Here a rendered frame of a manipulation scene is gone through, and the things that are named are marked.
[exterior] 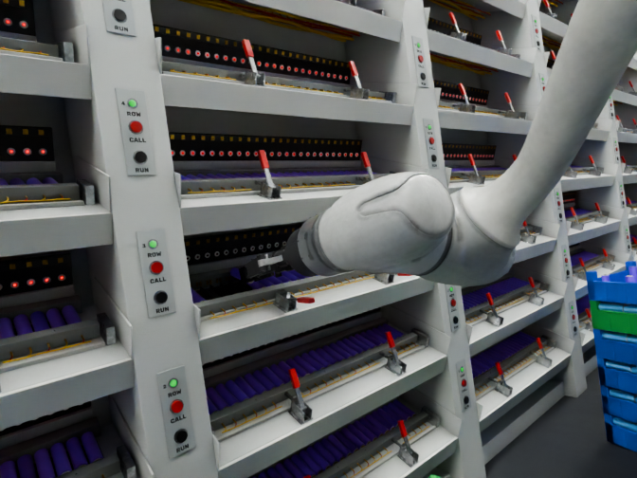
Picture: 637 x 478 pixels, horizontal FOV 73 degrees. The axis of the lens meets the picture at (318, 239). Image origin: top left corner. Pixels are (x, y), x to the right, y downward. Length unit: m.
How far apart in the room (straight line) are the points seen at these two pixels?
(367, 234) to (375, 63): 0.77
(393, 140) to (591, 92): 0.70
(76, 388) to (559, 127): 0.64
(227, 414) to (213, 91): 0.54
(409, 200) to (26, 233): 0.46
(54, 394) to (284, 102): 0.58
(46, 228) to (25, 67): 0.20
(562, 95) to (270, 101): 0.50
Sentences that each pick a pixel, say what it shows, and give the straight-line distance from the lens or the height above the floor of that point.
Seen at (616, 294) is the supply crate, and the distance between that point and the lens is 1.37.
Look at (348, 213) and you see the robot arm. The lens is 0.49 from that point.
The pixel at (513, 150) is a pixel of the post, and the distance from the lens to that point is 1.73.
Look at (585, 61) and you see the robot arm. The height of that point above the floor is 0.81.
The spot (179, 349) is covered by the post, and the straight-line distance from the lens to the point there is 0.68.
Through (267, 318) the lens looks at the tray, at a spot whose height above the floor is 0.56.
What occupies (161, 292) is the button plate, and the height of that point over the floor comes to 0.64.
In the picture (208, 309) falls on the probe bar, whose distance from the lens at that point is 0.74.
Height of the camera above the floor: 0.69
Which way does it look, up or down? 1 degrees down
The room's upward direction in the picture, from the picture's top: 8 degrees counter-clockwise
